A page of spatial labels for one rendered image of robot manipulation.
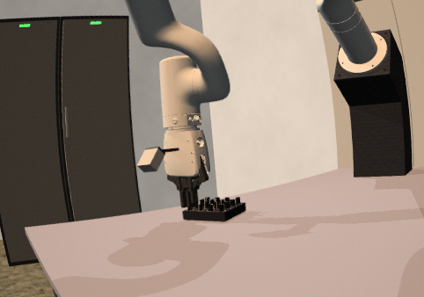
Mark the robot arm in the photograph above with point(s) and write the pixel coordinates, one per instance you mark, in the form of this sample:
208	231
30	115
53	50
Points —
184	87

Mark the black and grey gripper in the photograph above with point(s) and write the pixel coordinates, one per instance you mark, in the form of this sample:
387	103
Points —
188	162

